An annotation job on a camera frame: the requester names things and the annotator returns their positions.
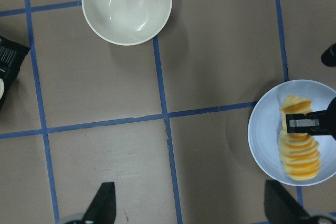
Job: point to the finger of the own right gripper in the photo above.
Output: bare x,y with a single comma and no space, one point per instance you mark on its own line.
281,207

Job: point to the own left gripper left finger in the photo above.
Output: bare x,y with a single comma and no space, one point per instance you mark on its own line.
103,206

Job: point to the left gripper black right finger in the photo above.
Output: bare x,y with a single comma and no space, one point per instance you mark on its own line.
328,57

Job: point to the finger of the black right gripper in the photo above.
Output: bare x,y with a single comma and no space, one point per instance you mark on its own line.
318,123

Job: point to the ridged yellow bread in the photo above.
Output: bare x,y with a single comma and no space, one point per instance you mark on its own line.
298,151

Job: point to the blue plate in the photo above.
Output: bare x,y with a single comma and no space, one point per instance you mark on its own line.
265,125

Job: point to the cream plate in rack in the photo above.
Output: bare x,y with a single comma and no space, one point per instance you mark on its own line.
2,88

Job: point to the black dish rack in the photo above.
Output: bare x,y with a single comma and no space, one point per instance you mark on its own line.
12,57

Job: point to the cream ceramic bowl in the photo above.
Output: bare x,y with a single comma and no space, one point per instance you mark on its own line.
126,22

